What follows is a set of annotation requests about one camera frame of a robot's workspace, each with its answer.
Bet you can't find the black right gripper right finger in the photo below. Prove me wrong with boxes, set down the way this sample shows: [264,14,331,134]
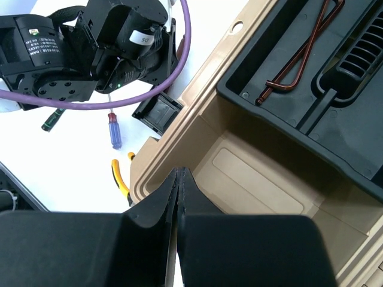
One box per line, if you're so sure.
[178,168,337,286]

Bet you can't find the large brown hex key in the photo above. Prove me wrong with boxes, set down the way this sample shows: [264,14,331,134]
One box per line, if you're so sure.
[266,1,345,92]

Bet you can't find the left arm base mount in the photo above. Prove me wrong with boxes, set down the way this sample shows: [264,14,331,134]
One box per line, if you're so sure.
[0,163,49,212]

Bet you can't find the tan plastic toolbox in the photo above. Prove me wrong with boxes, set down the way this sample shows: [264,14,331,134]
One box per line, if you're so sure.
[130,1,382,286]

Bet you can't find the black green screwdriver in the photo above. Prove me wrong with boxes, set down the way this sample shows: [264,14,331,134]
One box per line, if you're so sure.
[41,108,66,132]

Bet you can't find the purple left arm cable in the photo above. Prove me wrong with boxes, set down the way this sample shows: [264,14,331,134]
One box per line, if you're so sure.
[0,0,192,111]

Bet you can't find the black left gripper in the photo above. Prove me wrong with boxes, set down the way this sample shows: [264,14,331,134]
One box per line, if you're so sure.
[66,1,177,93]

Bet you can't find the black toolbox inner tray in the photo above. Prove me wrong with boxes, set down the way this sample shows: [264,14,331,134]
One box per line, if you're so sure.
[217,1,382,200]

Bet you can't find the blue red screwdriver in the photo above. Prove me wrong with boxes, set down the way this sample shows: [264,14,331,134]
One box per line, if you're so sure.
[108,108,122,150]

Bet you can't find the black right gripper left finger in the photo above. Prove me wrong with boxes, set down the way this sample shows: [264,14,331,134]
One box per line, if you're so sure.
[1,170,178,286]

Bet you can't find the yellow black needle-nose pliers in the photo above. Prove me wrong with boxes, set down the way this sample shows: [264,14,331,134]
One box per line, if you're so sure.
[111,159,134,207]

